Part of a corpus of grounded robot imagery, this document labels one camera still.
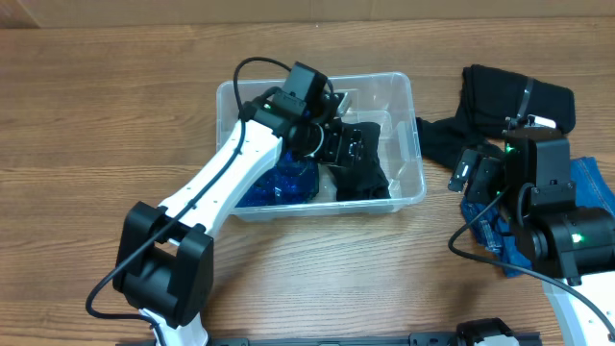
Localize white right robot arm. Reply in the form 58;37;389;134
449;128;614;345

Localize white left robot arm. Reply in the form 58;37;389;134
112;87;362;345

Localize clear plastic container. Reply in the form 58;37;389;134
232;72;427;222

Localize blue denim cloth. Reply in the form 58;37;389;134
459;156;615;279

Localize blue green sequin cloth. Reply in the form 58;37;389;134
236;151;319;208

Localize black banded cloth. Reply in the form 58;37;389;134
455;64;576;138

